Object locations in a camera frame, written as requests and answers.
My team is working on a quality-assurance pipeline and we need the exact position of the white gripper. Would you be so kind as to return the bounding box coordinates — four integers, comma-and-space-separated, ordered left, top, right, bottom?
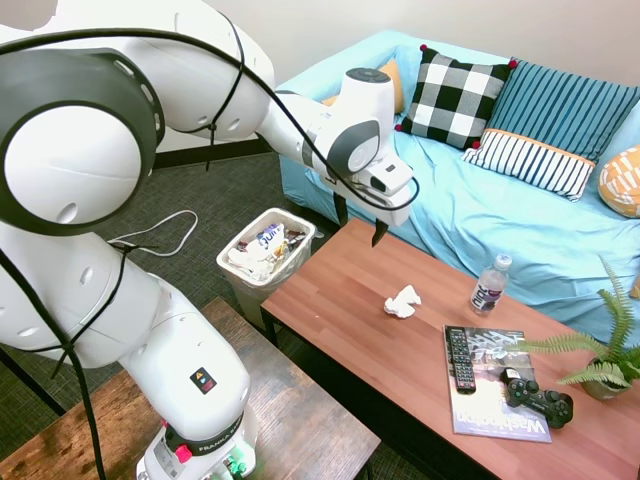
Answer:
325, 172, 415, 249

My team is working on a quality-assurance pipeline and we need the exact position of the white tissue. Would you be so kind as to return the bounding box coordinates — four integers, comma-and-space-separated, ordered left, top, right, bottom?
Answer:
383, 284, 423, 320

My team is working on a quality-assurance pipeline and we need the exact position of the white plastic trash bin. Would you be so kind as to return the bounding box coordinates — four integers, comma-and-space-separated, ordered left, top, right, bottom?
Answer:
215, 206, 319, 332

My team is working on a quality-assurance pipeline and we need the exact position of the crumpled white trash paper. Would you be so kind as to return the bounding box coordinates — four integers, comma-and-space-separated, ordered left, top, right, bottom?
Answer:
227, 245, 275, 282

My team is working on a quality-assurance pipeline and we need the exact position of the reddish wood coffee table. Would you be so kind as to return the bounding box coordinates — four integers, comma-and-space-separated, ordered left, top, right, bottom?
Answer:
259, 216, 640, 480

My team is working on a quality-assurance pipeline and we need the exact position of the white purple juice pouch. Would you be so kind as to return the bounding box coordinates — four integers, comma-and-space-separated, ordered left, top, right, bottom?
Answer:
248, 223, 287, 257

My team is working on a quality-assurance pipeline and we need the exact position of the sofa with light blue cover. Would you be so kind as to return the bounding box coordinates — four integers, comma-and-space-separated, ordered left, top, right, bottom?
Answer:
277, 29, 640, 347

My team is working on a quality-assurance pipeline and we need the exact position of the mustard yellow pillow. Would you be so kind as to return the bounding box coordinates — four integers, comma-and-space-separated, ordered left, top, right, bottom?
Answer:
321, 58, 407, 115

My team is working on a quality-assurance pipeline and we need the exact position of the clear plastic drink bottle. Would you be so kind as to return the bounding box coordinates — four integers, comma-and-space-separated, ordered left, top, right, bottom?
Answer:
468, 252, 513, 317

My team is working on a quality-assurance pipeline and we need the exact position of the black white plaid pillow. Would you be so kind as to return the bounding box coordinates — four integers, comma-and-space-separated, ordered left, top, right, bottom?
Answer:
394, 43, 519, 151

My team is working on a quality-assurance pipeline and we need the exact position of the black TV remote control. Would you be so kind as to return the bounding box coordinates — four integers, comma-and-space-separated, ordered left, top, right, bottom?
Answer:
445, 326, 479, 397

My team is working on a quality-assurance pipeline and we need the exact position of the white navy striped pillow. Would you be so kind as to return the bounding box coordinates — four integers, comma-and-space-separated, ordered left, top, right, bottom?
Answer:
460, 127, 598, 203

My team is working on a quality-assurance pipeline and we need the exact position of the rustic wood robot stand table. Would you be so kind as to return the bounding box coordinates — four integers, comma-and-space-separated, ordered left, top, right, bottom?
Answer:
0, 296, 382, 480

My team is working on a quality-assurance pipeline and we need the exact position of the blue striped pillow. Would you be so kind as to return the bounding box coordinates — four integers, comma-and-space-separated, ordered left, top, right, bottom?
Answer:
486, 58, 640, 164

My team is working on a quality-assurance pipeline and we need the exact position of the Washington magazine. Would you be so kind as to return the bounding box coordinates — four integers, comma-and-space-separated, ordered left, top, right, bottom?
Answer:
442, 324, 554, 445

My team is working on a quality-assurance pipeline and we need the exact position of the black game controller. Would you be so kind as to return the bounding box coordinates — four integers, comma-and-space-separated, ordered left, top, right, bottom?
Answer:
499, 366, 575, 430

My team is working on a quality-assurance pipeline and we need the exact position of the yellow white patterned pillow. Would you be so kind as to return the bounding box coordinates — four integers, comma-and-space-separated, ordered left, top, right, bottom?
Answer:
597, 144, 640, 219

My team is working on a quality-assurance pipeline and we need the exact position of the potted green fern plant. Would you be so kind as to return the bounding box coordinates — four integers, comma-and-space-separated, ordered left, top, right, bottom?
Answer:
506, 254, 640, 402

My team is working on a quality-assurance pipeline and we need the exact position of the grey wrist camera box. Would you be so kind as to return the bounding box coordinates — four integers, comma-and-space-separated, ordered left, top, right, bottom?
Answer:
358, 157, 416, 196

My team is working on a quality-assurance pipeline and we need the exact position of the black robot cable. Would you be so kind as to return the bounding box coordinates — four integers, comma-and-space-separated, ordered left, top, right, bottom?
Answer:
0, 27, 421, 480

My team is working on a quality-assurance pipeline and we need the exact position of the white floor cable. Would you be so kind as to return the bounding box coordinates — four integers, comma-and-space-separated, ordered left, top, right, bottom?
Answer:
106, 209, 200, 258

